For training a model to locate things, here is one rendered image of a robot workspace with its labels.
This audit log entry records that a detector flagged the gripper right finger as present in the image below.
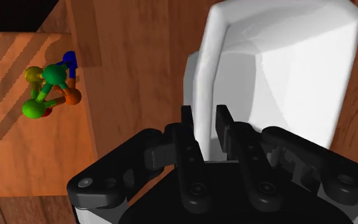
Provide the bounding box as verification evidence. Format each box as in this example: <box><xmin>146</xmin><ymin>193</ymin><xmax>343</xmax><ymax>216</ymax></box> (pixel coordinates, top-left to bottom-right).
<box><xmin>215</xmin><ymin>104</ymin><xmax>358</xmax><ymax>213</ymax></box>

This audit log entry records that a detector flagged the wooden table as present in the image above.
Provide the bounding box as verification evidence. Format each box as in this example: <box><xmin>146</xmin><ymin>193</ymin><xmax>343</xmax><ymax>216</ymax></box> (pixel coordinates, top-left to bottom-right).
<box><xmin>0</xmin><ymin>31</ymin><xmax>99</xmax><ymax>198</ymax></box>

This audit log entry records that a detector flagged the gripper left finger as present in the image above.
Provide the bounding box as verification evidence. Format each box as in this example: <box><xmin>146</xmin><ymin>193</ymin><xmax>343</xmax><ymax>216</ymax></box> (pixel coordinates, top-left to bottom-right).
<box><xmin>66</xmin><ymin>105</ymin><xmax>212</xmax><ymax>215</ymax></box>

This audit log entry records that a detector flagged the colourful ball and stick toy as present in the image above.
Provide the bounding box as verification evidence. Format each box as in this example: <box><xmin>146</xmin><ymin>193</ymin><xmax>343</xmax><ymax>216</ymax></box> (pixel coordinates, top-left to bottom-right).
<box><xmin>21</xmin><ymin>51</ymin><xmax>83</xmax><ymax>120</ymax></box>

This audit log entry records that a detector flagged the white angular container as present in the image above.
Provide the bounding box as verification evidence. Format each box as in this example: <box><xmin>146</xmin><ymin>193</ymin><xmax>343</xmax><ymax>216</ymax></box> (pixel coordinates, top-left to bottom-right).
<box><xmin>183</xmin><ymin>0</ymin><xmax>358</xmax><ymax>162</ymax></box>

